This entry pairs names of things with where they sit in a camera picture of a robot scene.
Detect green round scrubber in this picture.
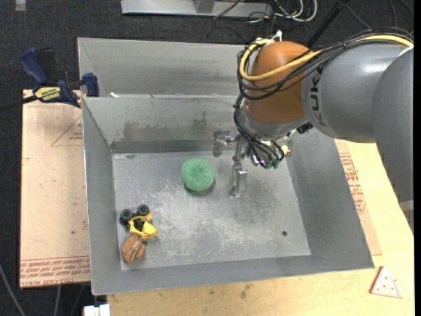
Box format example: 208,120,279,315
181,157,216,194

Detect grey metal bin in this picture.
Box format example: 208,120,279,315
77,37,376,296

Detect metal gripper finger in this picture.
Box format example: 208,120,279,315
212,129,236,158
228,163,249,199

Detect brown cardboard board red print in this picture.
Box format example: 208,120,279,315
18,88,384,290

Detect brown walnut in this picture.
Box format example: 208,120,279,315
120,234,147,264

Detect yellow toy vehicle black wheels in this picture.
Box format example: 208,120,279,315
118,203,159,240

